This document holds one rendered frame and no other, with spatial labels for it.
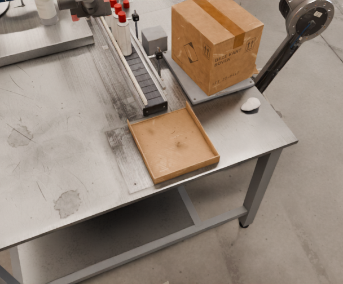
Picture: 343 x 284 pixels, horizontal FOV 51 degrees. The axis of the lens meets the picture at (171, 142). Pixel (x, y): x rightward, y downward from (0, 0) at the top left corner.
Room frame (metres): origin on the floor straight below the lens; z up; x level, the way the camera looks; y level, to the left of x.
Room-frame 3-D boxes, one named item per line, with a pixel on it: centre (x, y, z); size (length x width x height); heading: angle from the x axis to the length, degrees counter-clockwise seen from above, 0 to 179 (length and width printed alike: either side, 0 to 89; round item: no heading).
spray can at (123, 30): (1.34, 0.21, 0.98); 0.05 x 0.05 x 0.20
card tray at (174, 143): (0.86, 0.00, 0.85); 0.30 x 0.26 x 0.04; 23
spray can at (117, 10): (1.40, 0.23, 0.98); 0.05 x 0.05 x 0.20
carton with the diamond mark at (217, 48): (1.28, -0.18, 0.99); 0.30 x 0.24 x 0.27; 32
